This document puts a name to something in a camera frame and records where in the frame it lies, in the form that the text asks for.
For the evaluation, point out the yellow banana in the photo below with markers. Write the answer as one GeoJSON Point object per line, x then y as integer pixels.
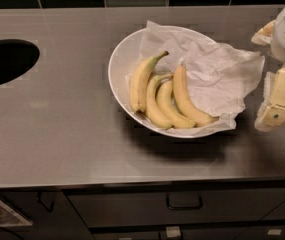
{"type": "Point", "coordinates": [139, 81]}
{"type": "Point", "coordinates": [153, 112]}
{"type": "Point", "coordinates": [184, 102]}
{"type": "Point", "coordinates": [164, 101]}

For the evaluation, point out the white label at right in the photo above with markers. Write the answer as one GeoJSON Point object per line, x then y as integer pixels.
{"type": "Point", "coordinates": [274, 232]}

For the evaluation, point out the white ceramic bowl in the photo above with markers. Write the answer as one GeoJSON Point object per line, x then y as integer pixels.
{"type": "Point", "coordinates": [122, 70]}

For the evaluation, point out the crumpled white paper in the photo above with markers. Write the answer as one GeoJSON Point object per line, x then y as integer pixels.
{"type": "Point", "coordinates": [219, 76]}

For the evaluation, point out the black round sink hole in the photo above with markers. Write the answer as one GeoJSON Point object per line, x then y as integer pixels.
{"type": "Point", "coordinates": [16, 58]}

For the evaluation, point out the dark left cabinet door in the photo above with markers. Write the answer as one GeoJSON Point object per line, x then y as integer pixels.
{"type": "Point", "coordinates": [63, 223]}

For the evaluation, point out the black left door handle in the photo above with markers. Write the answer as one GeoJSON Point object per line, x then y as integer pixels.
{"type": "Point", "coordinates": [46, 200]}

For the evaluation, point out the dark centre drawer front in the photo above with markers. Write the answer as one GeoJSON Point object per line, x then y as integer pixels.
{"type": "Point", "coordinates": [144, 209]}

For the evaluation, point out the white label on lower drawer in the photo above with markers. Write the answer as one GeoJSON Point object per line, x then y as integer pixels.
{"type": "Point", "coordinates": [173, 232]}

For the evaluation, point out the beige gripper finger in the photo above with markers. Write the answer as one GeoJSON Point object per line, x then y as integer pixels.
{"type": "Point", "coordinates": [263, 36]}
{"type": "Point", "coordinates": [271, 113]}

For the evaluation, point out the black centre drawer handle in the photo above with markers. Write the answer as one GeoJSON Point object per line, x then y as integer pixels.
{"type": "Point", "coordinates": [179, 201]}

